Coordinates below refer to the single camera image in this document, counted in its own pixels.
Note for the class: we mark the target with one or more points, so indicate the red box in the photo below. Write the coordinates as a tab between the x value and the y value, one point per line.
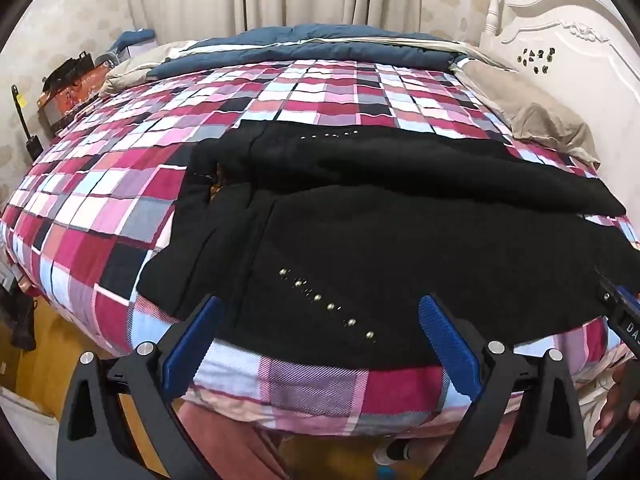
70	97

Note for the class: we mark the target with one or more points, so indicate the beige pillow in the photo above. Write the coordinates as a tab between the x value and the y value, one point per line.
135	67
540	115

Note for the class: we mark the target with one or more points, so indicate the checkered bed sheet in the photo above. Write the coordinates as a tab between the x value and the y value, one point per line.
125	180

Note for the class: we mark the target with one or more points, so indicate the person's pink trouser leg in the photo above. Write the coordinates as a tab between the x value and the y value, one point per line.
225	440

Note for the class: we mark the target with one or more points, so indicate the dark blue quilt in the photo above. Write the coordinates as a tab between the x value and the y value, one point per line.
320	47

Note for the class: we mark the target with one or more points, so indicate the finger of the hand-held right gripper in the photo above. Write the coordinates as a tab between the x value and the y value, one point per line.
625	296

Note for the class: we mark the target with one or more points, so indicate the black handheld radio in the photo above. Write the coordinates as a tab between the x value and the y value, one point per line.
32	146

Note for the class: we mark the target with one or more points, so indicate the person's right hand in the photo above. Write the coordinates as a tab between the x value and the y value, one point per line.
612	405

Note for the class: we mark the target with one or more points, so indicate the white carved headboard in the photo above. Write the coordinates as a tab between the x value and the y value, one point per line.
575	90

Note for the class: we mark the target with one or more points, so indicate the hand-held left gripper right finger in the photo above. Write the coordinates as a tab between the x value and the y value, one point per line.
450	345

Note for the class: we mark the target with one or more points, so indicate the black bag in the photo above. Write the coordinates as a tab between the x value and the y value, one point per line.
67	72

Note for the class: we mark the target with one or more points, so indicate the person's shoe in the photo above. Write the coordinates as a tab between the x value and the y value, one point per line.
394	452

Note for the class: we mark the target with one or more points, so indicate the black studded pants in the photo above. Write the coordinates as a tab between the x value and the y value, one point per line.
375	220

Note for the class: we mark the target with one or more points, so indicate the dark object on floor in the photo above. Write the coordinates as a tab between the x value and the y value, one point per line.
20	320

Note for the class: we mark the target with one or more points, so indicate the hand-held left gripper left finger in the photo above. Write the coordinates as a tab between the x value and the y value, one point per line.
195	340

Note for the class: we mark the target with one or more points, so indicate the cluster of dark stickers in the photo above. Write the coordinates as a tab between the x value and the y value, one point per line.
537	59

